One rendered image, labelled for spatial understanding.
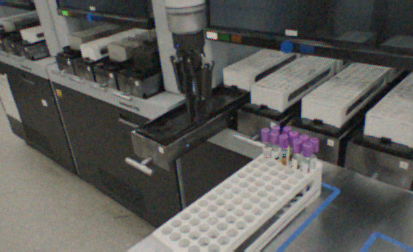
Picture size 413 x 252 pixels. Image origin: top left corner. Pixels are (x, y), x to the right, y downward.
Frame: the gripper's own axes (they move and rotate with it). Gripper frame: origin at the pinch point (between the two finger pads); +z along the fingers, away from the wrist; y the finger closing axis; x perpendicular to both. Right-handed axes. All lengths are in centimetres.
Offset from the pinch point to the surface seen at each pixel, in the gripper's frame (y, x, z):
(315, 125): -26.2, -12.9, 2.7
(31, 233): 101, 22, 84
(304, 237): -41.9, 20.5, 2.5
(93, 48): 70, -15, -2
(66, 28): 99, -21, -6
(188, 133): -1.8, 5.3, 3.8
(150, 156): 4.6, 13.3, 8.7
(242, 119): -5.8, -11.4, 6.1
